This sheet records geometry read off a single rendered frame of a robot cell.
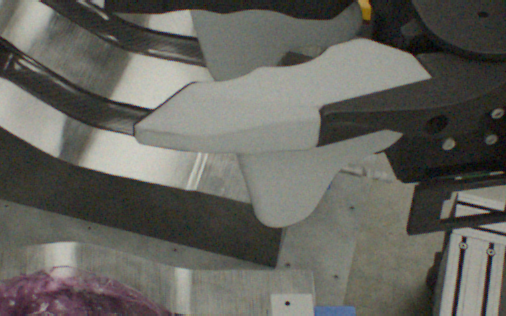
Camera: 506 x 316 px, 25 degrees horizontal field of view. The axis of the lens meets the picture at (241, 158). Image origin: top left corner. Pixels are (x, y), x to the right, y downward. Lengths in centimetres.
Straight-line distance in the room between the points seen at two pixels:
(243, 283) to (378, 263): 111
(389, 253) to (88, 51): 110
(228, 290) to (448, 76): 69
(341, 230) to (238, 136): 82
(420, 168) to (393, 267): 174
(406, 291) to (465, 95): 177
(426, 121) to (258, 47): 10
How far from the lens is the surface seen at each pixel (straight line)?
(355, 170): 109
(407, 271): 215
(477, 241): 193
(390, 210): 223
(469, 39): 38
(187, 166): 109
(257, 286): 105
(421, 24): 39
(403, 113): 36
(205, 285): 105
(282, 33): 43
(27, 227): 116
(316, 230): 116
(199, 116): 35
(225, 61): 44
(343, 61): 37
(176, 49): 120
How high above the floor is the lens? 172
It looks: 50 degrees down
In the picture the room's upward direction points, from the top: 7 degrees clockwise
